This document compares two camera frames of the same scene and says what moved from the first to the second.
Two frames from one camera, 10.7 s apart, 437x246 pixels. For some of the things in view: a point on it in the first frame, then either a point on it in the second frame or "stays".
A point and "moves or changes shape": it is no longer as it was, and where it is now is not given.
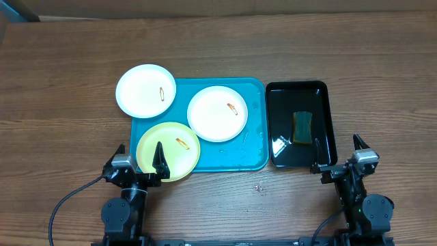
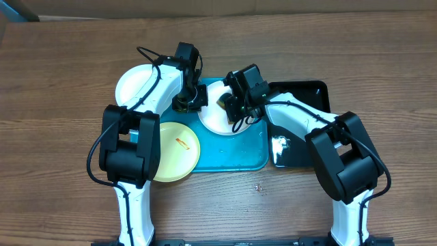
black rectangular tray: [300, 124] stays
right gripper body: [336, 173] -> [240, 111]
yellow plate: [180, 147] stays
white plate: [217, 113] moves or changes shape
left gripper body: [147, 180] -> [192, 100]
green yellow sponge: [302, 128] moves or changes shape
